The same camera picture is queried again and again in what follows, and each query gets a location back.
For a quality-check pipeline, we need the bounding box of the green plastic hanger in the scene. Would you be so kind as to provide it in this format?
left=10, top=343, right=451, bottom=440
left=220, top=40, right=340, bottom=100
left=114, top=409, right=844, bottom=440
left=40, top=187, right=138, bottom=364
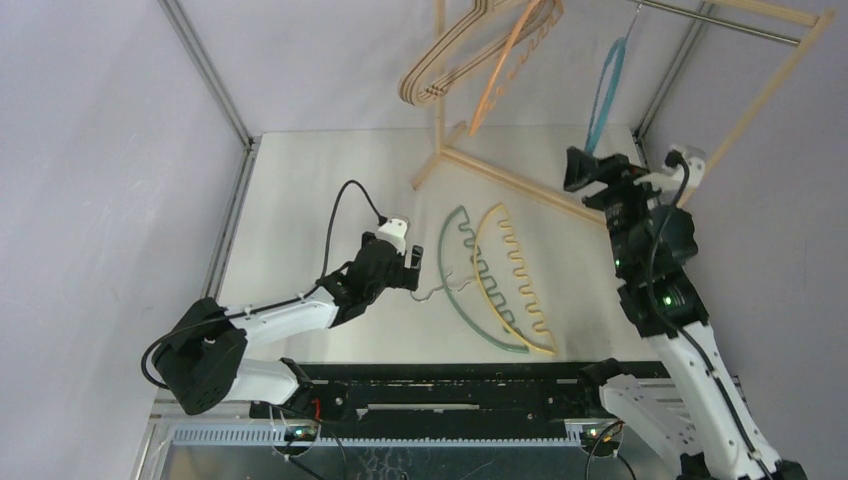
left=410, top=204, right=530, bottom=355

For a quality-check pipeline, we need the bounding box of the blue plastic hanger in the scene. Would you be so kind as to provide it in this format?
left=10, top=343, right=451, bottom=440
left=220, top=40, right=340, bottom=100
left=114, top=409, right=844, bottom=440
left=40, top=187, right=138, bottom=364
left=584, top=1, right=644, bottom=155

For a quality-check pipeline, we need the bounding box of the yellow plastic hanger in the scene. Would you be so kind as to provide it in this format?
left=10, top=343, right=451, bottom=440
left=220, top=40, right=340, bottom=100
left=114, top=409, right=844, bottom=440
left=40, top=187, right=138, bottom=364
left=471, top=203, right=558, bottom=357

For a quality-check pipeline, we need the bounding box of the orange plastic hanger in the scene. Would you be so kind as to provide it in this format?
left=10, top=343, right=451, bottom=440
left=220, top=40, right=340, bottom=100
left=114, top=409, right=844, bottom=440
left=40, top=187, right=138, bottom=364
left=468, top=0, right=564, bottom=137

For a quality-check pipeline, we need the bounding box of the wooden hanger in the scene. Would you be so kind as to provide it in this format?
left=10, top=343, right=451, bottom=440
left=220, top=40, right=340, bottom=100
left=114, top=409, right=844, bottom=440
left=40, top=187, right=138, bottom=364
left=397, top=0, right=518, bottom=101
left=401, top=0, right=538, bottom=102
left=417, top=0, right=564, bottom=106
left=398, top=1, right=528, bottom=108

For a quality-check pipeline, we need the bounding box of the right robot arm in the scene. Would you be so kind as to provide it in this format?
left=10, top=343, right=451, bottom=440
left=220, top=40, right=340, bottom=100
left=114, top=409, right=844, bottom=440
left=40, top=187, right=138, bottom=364
left=563, top=146, right=805, bottom=479

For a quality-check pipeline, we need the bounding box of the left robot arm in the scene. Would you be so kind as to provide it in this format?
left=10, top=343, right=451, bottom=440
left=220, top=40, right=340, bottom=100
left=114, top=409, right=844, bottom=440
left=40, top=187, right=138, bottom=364
left=142, top=232, right=424, bottom=417

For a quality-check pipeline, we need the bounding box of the metal hanging rod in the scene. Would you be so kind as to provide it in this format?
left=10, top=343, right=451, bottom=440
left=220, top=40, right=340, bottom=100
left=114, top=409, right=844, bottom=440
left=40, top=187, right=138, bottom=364
left=625, top=0, right=803, bottom=48

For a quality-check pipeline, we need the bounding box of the left circuit board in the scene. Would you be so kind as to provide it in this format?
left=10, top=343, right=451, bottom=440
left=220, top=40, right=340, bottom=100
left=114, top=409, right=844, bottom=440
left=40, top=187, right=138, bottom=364
left=283, top=426, right=320, bottom=445

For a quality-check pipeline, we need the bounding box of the circuit board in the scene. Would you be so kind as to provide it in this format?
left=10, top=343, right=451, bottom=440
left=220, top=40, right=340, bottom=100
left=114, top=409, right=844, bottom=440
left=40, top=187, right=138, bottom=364
left=581, top=426, right=622, bottom=448
left=283, top=426, right=320, bottom=445

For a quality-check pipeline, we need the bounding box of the right circuit board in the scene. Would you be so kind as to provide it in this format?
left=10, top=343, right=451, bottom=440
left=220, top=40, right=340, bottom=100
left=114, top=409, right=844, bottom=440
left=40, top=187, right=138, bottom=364
left=581, top=426, right=622, bottom=448

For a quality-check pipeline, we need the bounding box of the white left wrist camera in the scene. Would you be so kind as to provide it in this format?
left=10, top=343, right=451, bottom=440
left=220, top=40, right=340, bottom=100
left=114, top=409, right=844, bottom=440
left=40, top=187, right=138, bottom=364
left=375, top=216, right=410, bottom=256

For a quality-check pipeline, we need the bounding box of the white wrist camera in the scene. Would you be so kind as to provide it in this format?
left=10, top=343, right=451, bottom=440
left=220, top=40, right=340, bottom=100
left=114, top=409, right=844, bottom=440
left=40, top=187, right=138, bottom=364
left=375, top=216, right=410, bottom=256
left=634, top=144, right=706, bottom=193

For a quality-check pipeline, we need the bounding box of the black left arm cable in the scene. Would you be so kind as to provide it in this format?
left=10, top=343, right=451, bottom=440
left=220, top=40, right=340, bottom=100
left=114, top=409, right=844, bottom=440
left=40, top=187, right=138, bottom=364
left=140, top=180, right=390, bottom=391

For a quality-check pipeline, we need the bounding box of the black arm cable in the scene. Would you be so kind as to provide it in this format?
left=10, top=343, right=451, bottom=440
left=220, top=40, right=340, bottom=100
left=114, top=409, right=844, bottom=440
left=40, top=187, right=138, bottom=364
left=645, top=150, right=776, bottom=480
left=140, top=180, right=390, bottom=391

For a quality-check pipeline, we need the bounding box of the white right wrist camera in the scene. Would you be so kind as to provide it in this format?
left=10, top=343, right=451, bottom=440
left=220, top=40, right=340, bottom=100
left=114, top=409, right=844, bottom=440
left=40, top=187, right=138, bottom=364
left=634, top=144, right=706, bottom=193

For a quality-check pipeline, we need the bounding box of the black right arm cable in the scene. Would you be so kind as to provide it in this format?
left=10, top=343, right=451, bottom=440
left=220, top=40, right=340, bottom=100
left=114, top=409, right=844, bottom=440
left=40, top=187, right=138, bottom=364
left=645, top=150, right=776, bottom=480

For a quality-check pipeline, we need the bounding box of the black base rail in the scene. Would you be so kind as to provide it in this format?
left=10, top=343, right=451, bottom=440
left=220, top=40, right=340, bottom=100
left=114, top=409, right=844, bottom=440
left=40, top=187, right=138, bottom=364
left=249, top=361, right=611, bottom=442

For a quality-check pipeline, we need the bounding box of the wooden clothes rack frame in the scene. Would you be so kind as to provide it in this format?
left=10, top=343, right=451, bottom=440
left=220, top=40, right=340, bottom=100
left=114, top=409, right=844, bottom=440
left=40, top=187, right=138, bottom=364
left=411, top=1, right=836, bottom=224

